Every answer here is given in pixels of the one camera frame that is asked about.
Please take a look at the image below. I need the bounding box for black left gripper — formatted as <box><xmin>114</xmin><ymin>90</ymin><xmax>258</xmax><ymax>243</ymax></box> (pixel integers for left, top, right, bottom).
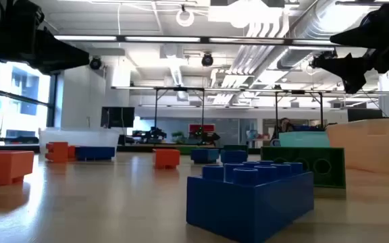
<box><xmin>0</xmin><ymin>0</ymin><xmax>91</xmax><ymax>76</ymax></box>

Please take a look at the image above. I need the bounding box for blue toy building block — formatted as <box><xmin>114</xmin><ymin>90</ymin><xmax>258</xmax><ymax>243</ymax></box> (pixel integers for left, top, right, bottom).
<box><xmin>186</xmin><ymin>160</ymin><xmax>315</xmax><ymax>243</ymax></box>
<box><xmin>219</xmin><ymin>149</ymin><xmax>249</xmax><ymax>165</ymax></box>
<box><xmin>75</xmin><ymin>146</ymin><xmax>116</xmax><ymax>161</ymax></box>
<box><xmin>190</xmin><ymin>148</ymin><xmax>219</xmax><ymax>165</ymax></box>

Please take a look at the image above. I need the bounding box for black ceiling spotlight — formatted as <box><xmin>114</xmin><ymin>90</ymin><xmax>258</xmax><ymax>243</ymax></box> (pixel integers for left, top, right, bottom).
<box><xmin>201</xmin><ymin>53</ymin><xmax>215</xmax><ymax>68</ymax></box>
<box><xmin>88</xmin><ymin>56</ymin><xmax>103</xmax><ymax>71</ymax></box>

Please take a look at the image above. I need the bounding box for black computer monitor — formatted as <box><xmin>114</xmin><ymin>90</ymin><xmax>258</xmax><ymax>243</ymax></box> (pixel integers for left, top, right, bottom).
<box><xmin>347</xmin><ymin>108</ymin><xmax>384</xmax><ymax>123</ymax></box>

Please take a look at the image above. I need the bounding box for clear white plastic bin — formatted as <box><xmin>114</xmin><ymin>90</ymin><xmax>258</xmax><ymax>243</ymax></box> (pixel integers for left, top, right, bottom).
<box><xmin>38</xmin><ymin>127</ymin><xmax>121</xmax><ymax>157</ymax></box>

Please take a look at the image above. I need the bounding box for orange plastic bin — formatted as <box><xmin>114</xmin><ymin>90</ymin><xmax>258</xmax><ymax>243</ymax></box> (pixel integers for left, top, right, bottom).
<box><xmin>326</xmin><ymin>117</ymin><xmax>389</xmax><ymax>176</ymax></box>

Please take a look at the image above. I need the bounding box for green plastic bin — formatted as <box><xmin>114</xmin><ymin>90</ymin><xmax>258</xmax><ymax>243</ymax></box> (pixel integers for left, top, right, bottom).
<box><xmin>278</xmin><ymin>130</ymin><xmax>331</xmax><ymax>149</ymax></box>

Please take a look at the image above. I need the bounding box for person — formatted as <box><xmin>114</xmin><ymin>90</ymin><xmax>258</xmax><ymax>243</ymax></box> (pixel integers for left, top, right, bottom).
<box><xmin>270</xmin><ymin>117</ymin><xmax>296</xmax><ymax>146</ymax></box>

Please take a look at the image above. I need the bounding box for green potted plant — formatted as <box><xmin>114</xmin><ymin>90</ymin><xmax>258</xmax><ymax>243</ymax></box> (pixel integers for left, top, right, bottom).
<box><xmin>171</xmin><ymin>130</ymin><xmax>187</xmax><ymax>144</ymax></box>

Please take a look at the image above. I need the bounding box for black ceiling light bar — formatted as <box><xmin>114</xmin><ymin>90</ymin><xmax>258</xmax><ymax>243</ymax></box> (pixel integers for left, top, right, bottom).
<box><xmin>54</xmin><ymin>34</ymin><xmax>337</xmax><ymax>47</ymax></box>

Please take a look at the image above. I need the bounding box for dark window frame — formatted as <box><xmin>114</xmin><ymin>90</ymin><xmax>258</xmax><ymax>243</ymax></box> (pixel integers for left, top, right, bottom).
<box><xmin>0</xmin><ymin>59</ymin><xmax>57</xmax><ymax>142</ymax></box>

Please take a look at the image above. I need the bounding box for silver ventilation duct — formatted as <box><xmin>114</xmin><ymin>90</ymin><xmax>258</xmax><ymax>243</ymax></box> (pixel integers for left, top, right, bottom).
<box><xmin>275</xmin><ymin>0</ymin><xmax>349</xmax><ymax>70</ymax></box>

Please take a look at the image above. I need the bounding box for black background rig frame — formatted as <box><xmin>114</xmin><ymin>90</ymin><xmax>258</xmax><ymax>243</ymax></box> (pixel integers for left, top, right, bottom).
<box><xmin>274</xmin><ymin>89</ymin><xmax>324</xmax><ymax>131</ymax></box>
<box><xmin>153</xmin><ymin>86</ymin><xmax>205</xmax><ymax>136</ymax></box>

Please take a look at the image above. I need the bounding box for black aluminium table frame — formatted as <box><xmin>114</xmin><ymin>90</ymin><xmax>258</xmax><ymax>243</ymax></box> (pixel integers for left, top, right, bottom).
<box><xmin>0</xmin><ymin>143</ymin><xmax>263</xmax><ymax>155</ymax></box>

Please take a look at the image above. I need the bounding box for white hanging ring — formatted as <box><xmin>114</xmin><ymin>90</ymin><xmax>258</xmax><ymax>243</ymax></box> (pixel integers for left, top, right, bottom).
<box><xmin>176</xmin><ymin>8</ymin><xmax>195</xmax><ymax>28</ymax></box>

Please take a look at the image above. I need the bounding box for red wall sign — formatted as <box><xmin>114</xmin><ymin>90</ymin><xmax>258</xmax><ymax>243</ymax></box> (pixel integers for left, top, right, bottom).
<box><xmin>188</xmin><ymin>124</ymin><xmax>215</xmax><ymax>133</ymax></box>

